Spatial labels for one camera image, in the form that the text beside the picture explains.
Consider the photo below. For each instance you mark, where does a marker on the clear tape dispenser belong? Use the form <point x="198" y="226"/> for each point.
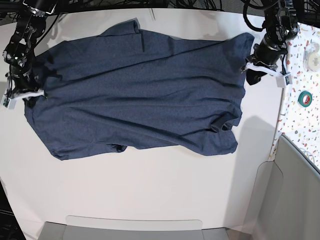
<point x="311" y="57"/>

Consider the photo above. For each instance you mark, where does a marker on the grey plastic bin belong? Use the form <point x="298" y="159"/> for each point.
<point x="285" y="201"/>
<point x="89" y="228"/>

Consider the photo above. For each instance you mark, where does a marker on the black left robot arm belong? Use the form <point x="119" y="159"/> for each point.
<point x="280" y="25"/>

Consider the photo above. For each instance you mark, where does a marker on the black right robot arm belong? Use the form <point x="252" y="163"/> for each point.
<point x="19" y="53"/>

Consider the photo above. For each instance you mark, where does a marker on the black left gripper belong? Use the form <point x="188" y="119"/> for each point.
<point x="266" y="54"/>

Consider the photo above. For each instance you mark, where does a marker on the green tape roll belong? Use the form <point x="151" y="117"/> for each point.
<point x="305" y="99"/>

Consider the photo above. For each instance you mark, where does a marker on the navy blue t-shirt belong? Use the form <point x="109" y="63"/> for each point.
<point x="130" y="87"/>

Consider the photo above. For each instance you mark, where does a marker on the grey plastic bin front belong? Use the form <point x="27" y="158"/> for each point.
<point x="89" y="228"/>

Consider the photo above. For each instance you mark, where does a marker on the terrazzo patterned side table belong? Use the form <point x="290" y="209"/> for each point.
<point x="300" y="124"/>

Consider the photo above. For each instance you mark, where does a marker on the grey plastic bin right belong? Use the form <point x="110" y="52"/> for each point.
<point x="285" y="201"/>

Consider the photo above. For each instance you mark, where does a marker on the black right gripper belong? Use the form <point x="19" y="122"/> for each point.
<point x="24" y="81"/>

